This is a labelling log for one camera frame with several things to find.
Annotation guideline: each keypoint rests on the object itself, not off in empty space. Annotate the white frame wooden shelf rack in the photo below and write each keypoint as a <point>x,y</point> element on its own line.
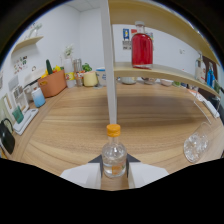
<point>111,83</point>

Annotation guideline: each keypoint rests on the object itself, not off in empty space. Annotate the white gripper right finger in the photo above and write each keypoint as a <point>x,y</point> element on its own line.
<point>146,175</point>

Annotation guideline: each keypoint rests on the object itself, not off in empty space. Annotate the pale yellow cup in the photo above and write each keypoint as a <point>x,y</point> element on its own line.
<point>90,79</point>

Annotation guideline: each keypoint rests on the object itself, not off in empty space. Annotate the black bag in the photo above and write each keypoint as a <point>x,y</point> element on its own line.
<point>6,138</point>

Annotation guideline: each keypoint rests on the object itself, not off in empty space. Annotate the green potted plant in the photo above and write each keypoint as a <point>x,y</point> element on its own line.
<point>86,67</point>

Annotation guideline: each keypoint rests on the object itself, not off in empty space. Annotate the small clear bottle orange cap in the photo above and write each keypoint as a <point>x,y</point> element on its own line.
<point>114,160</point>

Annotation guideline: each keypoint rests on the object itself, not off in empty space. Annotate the red liquid bottle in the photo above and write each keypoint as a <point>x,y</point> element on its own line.
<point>142,51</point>

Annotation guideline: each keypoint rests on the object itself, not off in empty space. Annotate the small green cup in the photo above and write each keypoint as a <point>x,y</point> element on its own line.
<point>18,115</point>

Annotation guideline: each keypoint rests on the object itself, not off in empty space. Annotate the blue white cup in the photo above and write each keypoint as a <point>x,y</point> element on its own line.
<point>101,77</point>

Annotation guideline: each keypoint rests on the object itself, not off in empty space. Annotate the clear glass with ice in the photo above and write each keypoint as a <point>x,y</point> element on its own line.
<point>196,146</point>

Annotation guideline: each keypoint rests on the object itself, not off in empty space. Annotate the white notebook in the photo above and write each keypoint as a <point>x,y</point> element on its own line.
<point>209,106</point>

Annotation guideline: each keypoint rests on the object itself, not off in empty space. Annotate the white tray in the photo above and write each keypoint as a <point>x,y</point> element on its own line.
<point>26,121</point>

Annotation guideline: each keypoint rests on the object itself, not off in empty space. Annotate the wooden wall shelf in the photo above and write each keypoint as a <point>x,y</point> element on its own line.
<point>28,42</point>

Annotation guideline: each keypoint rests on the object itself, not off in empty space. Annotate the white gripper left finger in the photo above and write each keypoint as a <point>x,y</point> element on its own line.
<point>81,176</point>

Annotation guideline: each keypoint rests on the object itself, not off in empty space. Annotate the orange basket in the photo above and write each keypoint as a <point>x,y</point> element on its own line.
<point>53,85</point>

